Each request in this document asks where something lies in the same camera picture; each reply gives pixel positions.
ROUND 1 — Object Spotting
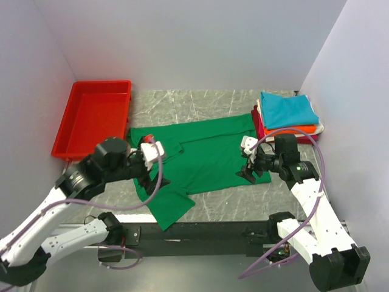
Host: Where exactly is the green t shirt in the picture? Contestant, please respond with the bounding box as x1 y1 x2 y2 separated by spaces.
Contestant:
127 114 256 230

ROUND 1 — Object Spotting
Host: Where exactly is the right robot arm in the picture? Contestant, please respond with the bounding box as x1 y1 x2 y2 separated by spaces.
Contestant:
237 134 371 291

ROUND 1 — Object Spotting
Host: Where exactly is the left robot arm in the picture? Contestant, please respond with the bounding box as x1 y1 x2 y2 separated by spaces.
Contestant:
1 135 169 287

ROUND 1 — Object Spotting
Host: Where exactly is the magenta folded shirt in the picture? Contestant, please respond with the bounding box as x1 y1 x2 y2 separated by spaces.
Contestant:
255 120 318 144

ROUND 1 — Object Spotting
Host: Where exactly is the dark red folded shirt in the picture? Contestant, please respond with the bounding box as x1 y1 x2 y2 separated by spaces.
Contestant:
251 105 318 144

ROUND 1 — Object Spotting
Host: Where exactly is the teal folded shirt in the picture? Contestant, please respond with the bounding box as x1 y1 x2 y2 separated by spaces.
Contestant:
260 92 319 130

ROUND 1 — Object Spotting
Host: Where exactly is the orange folded shirt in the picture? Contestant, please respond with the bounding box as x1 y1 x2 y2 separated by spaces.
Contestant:
263 125 316 134

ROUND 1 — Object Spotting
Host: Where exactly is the red plastic bin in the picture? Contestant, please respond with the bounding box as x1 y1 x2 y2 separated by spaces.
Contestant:
51 80 132 161

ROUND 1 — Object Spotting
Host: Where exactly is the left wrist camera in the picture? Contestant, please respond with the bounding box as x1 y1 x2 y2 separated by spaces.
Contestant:
140 135 166 170

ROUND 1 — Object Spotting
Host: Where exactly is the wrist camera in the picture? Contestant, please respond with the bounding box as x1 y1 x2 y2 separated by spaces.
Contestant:
140 135 166 170
240 136 258 159

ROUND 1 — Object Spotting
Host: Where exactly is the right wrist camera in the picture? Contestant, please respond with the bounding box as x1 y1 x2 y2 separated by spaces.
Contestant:
240 136 258 159

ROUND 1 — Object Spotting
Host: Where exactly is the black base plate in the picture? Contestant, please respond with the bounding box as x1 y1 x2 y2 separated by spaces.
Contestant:
107 221 280 257

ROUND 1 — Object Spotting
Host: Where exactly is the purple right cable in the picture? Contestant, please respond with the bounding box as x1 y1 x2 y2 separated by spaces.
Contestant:
238 127 326 280

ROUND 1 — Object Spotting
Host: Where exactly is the purple cable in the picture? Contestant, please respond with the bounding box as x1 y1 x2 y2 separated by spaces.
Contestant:
0 138 165 290
238 127 326 280

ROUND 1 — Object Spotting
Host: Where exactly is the aluminium rail frame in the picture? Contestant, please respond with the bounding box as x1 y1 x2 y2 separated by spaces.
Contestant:
30 161 365 292

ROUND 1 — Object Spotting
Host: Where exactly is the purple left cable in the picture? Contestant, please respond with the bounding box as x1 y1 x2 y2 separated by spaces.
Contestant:
0 138 165 290

